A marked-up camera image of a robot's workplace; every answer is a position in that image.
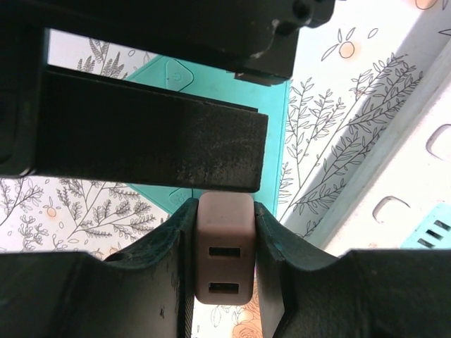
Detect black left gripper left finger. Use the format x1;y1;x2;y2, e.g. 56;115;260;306
0;198;199;338

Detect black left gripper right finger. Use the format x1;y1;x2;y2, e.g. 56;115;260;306
255;201;451;338

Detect mauve plug adapter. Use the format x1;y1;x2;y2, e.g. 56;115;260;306
193;192;257;306

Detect white power strip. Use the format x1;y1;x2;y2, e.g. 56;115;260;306
278;42;451;258

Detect teal power strip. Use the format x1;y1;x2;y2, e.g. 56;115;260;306
125;54;292;219

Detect floral patterned table mat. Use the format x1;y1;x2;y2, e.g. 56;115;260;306
0;0;451;338

